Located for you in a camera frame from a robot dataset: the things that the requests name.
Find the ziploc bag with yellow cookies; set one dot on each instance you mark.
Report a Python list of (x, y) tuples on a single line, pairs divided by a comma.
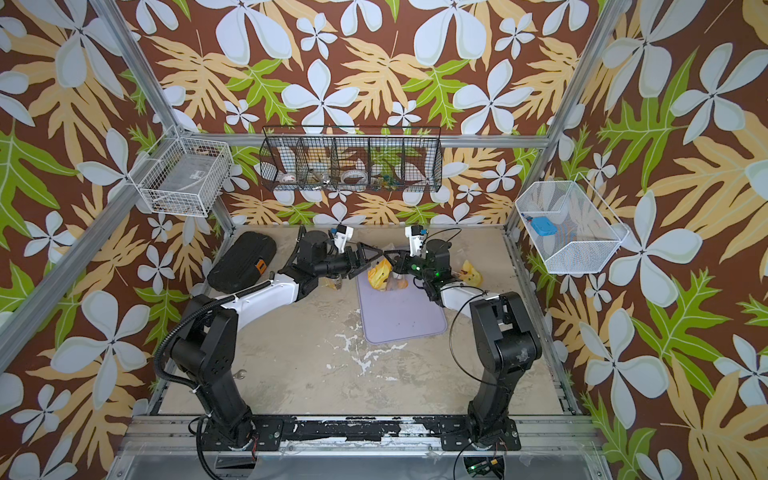
[(381, 277)]

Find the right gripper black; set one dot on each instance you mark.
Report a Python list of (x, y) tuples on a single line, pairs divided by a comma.
[(405, 260)]

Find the ziploc bag with brown items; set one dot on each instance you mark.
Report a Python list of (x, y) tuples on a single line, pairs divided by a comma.
[(335, 283)]

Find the lavender plastic tray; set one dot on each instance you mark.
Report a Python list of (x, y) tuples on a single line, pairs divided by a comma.
[(398, 314)]

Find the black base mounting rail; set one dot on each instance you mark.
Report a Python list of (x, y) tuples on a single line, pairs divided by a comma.
[(269, 433)]

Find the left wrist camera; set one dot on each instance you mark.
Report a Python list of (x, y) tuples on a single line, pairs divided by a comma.
[(341, 235)]

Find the blue object in basket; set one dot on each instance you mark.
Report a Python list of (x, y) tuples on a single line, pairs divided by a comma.
[(542, 226)]

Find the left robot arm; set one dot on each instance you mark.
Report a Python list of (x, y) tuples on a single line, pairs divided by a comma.
[(198, 353)]

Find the white wire basket left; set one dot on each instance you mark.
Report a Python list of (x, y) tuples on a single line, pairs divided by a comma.
[(182, 174)]

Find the black hard case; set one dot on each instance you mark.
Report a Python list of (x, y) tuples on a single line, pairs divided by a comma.
[(244, 263)]

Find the ziploc bag right with yellow toy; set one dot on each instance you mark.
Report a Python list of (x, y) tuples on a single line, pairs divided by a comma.
[(468, 274)]

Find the black wire basket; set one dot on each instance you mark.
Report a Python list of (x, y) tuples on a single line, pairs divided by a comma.
[(356, 159)]

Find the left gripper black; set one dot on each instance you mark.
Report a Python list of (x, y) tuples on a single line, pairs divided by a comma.
[(369, 260)]

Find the white mesh basket right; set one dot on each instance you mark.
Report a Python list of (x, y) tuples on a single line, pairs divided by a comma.
[(589, 232)]

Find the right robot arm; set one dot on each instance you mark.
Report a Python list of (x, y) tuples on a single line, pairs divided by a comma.
[(505, 340)]

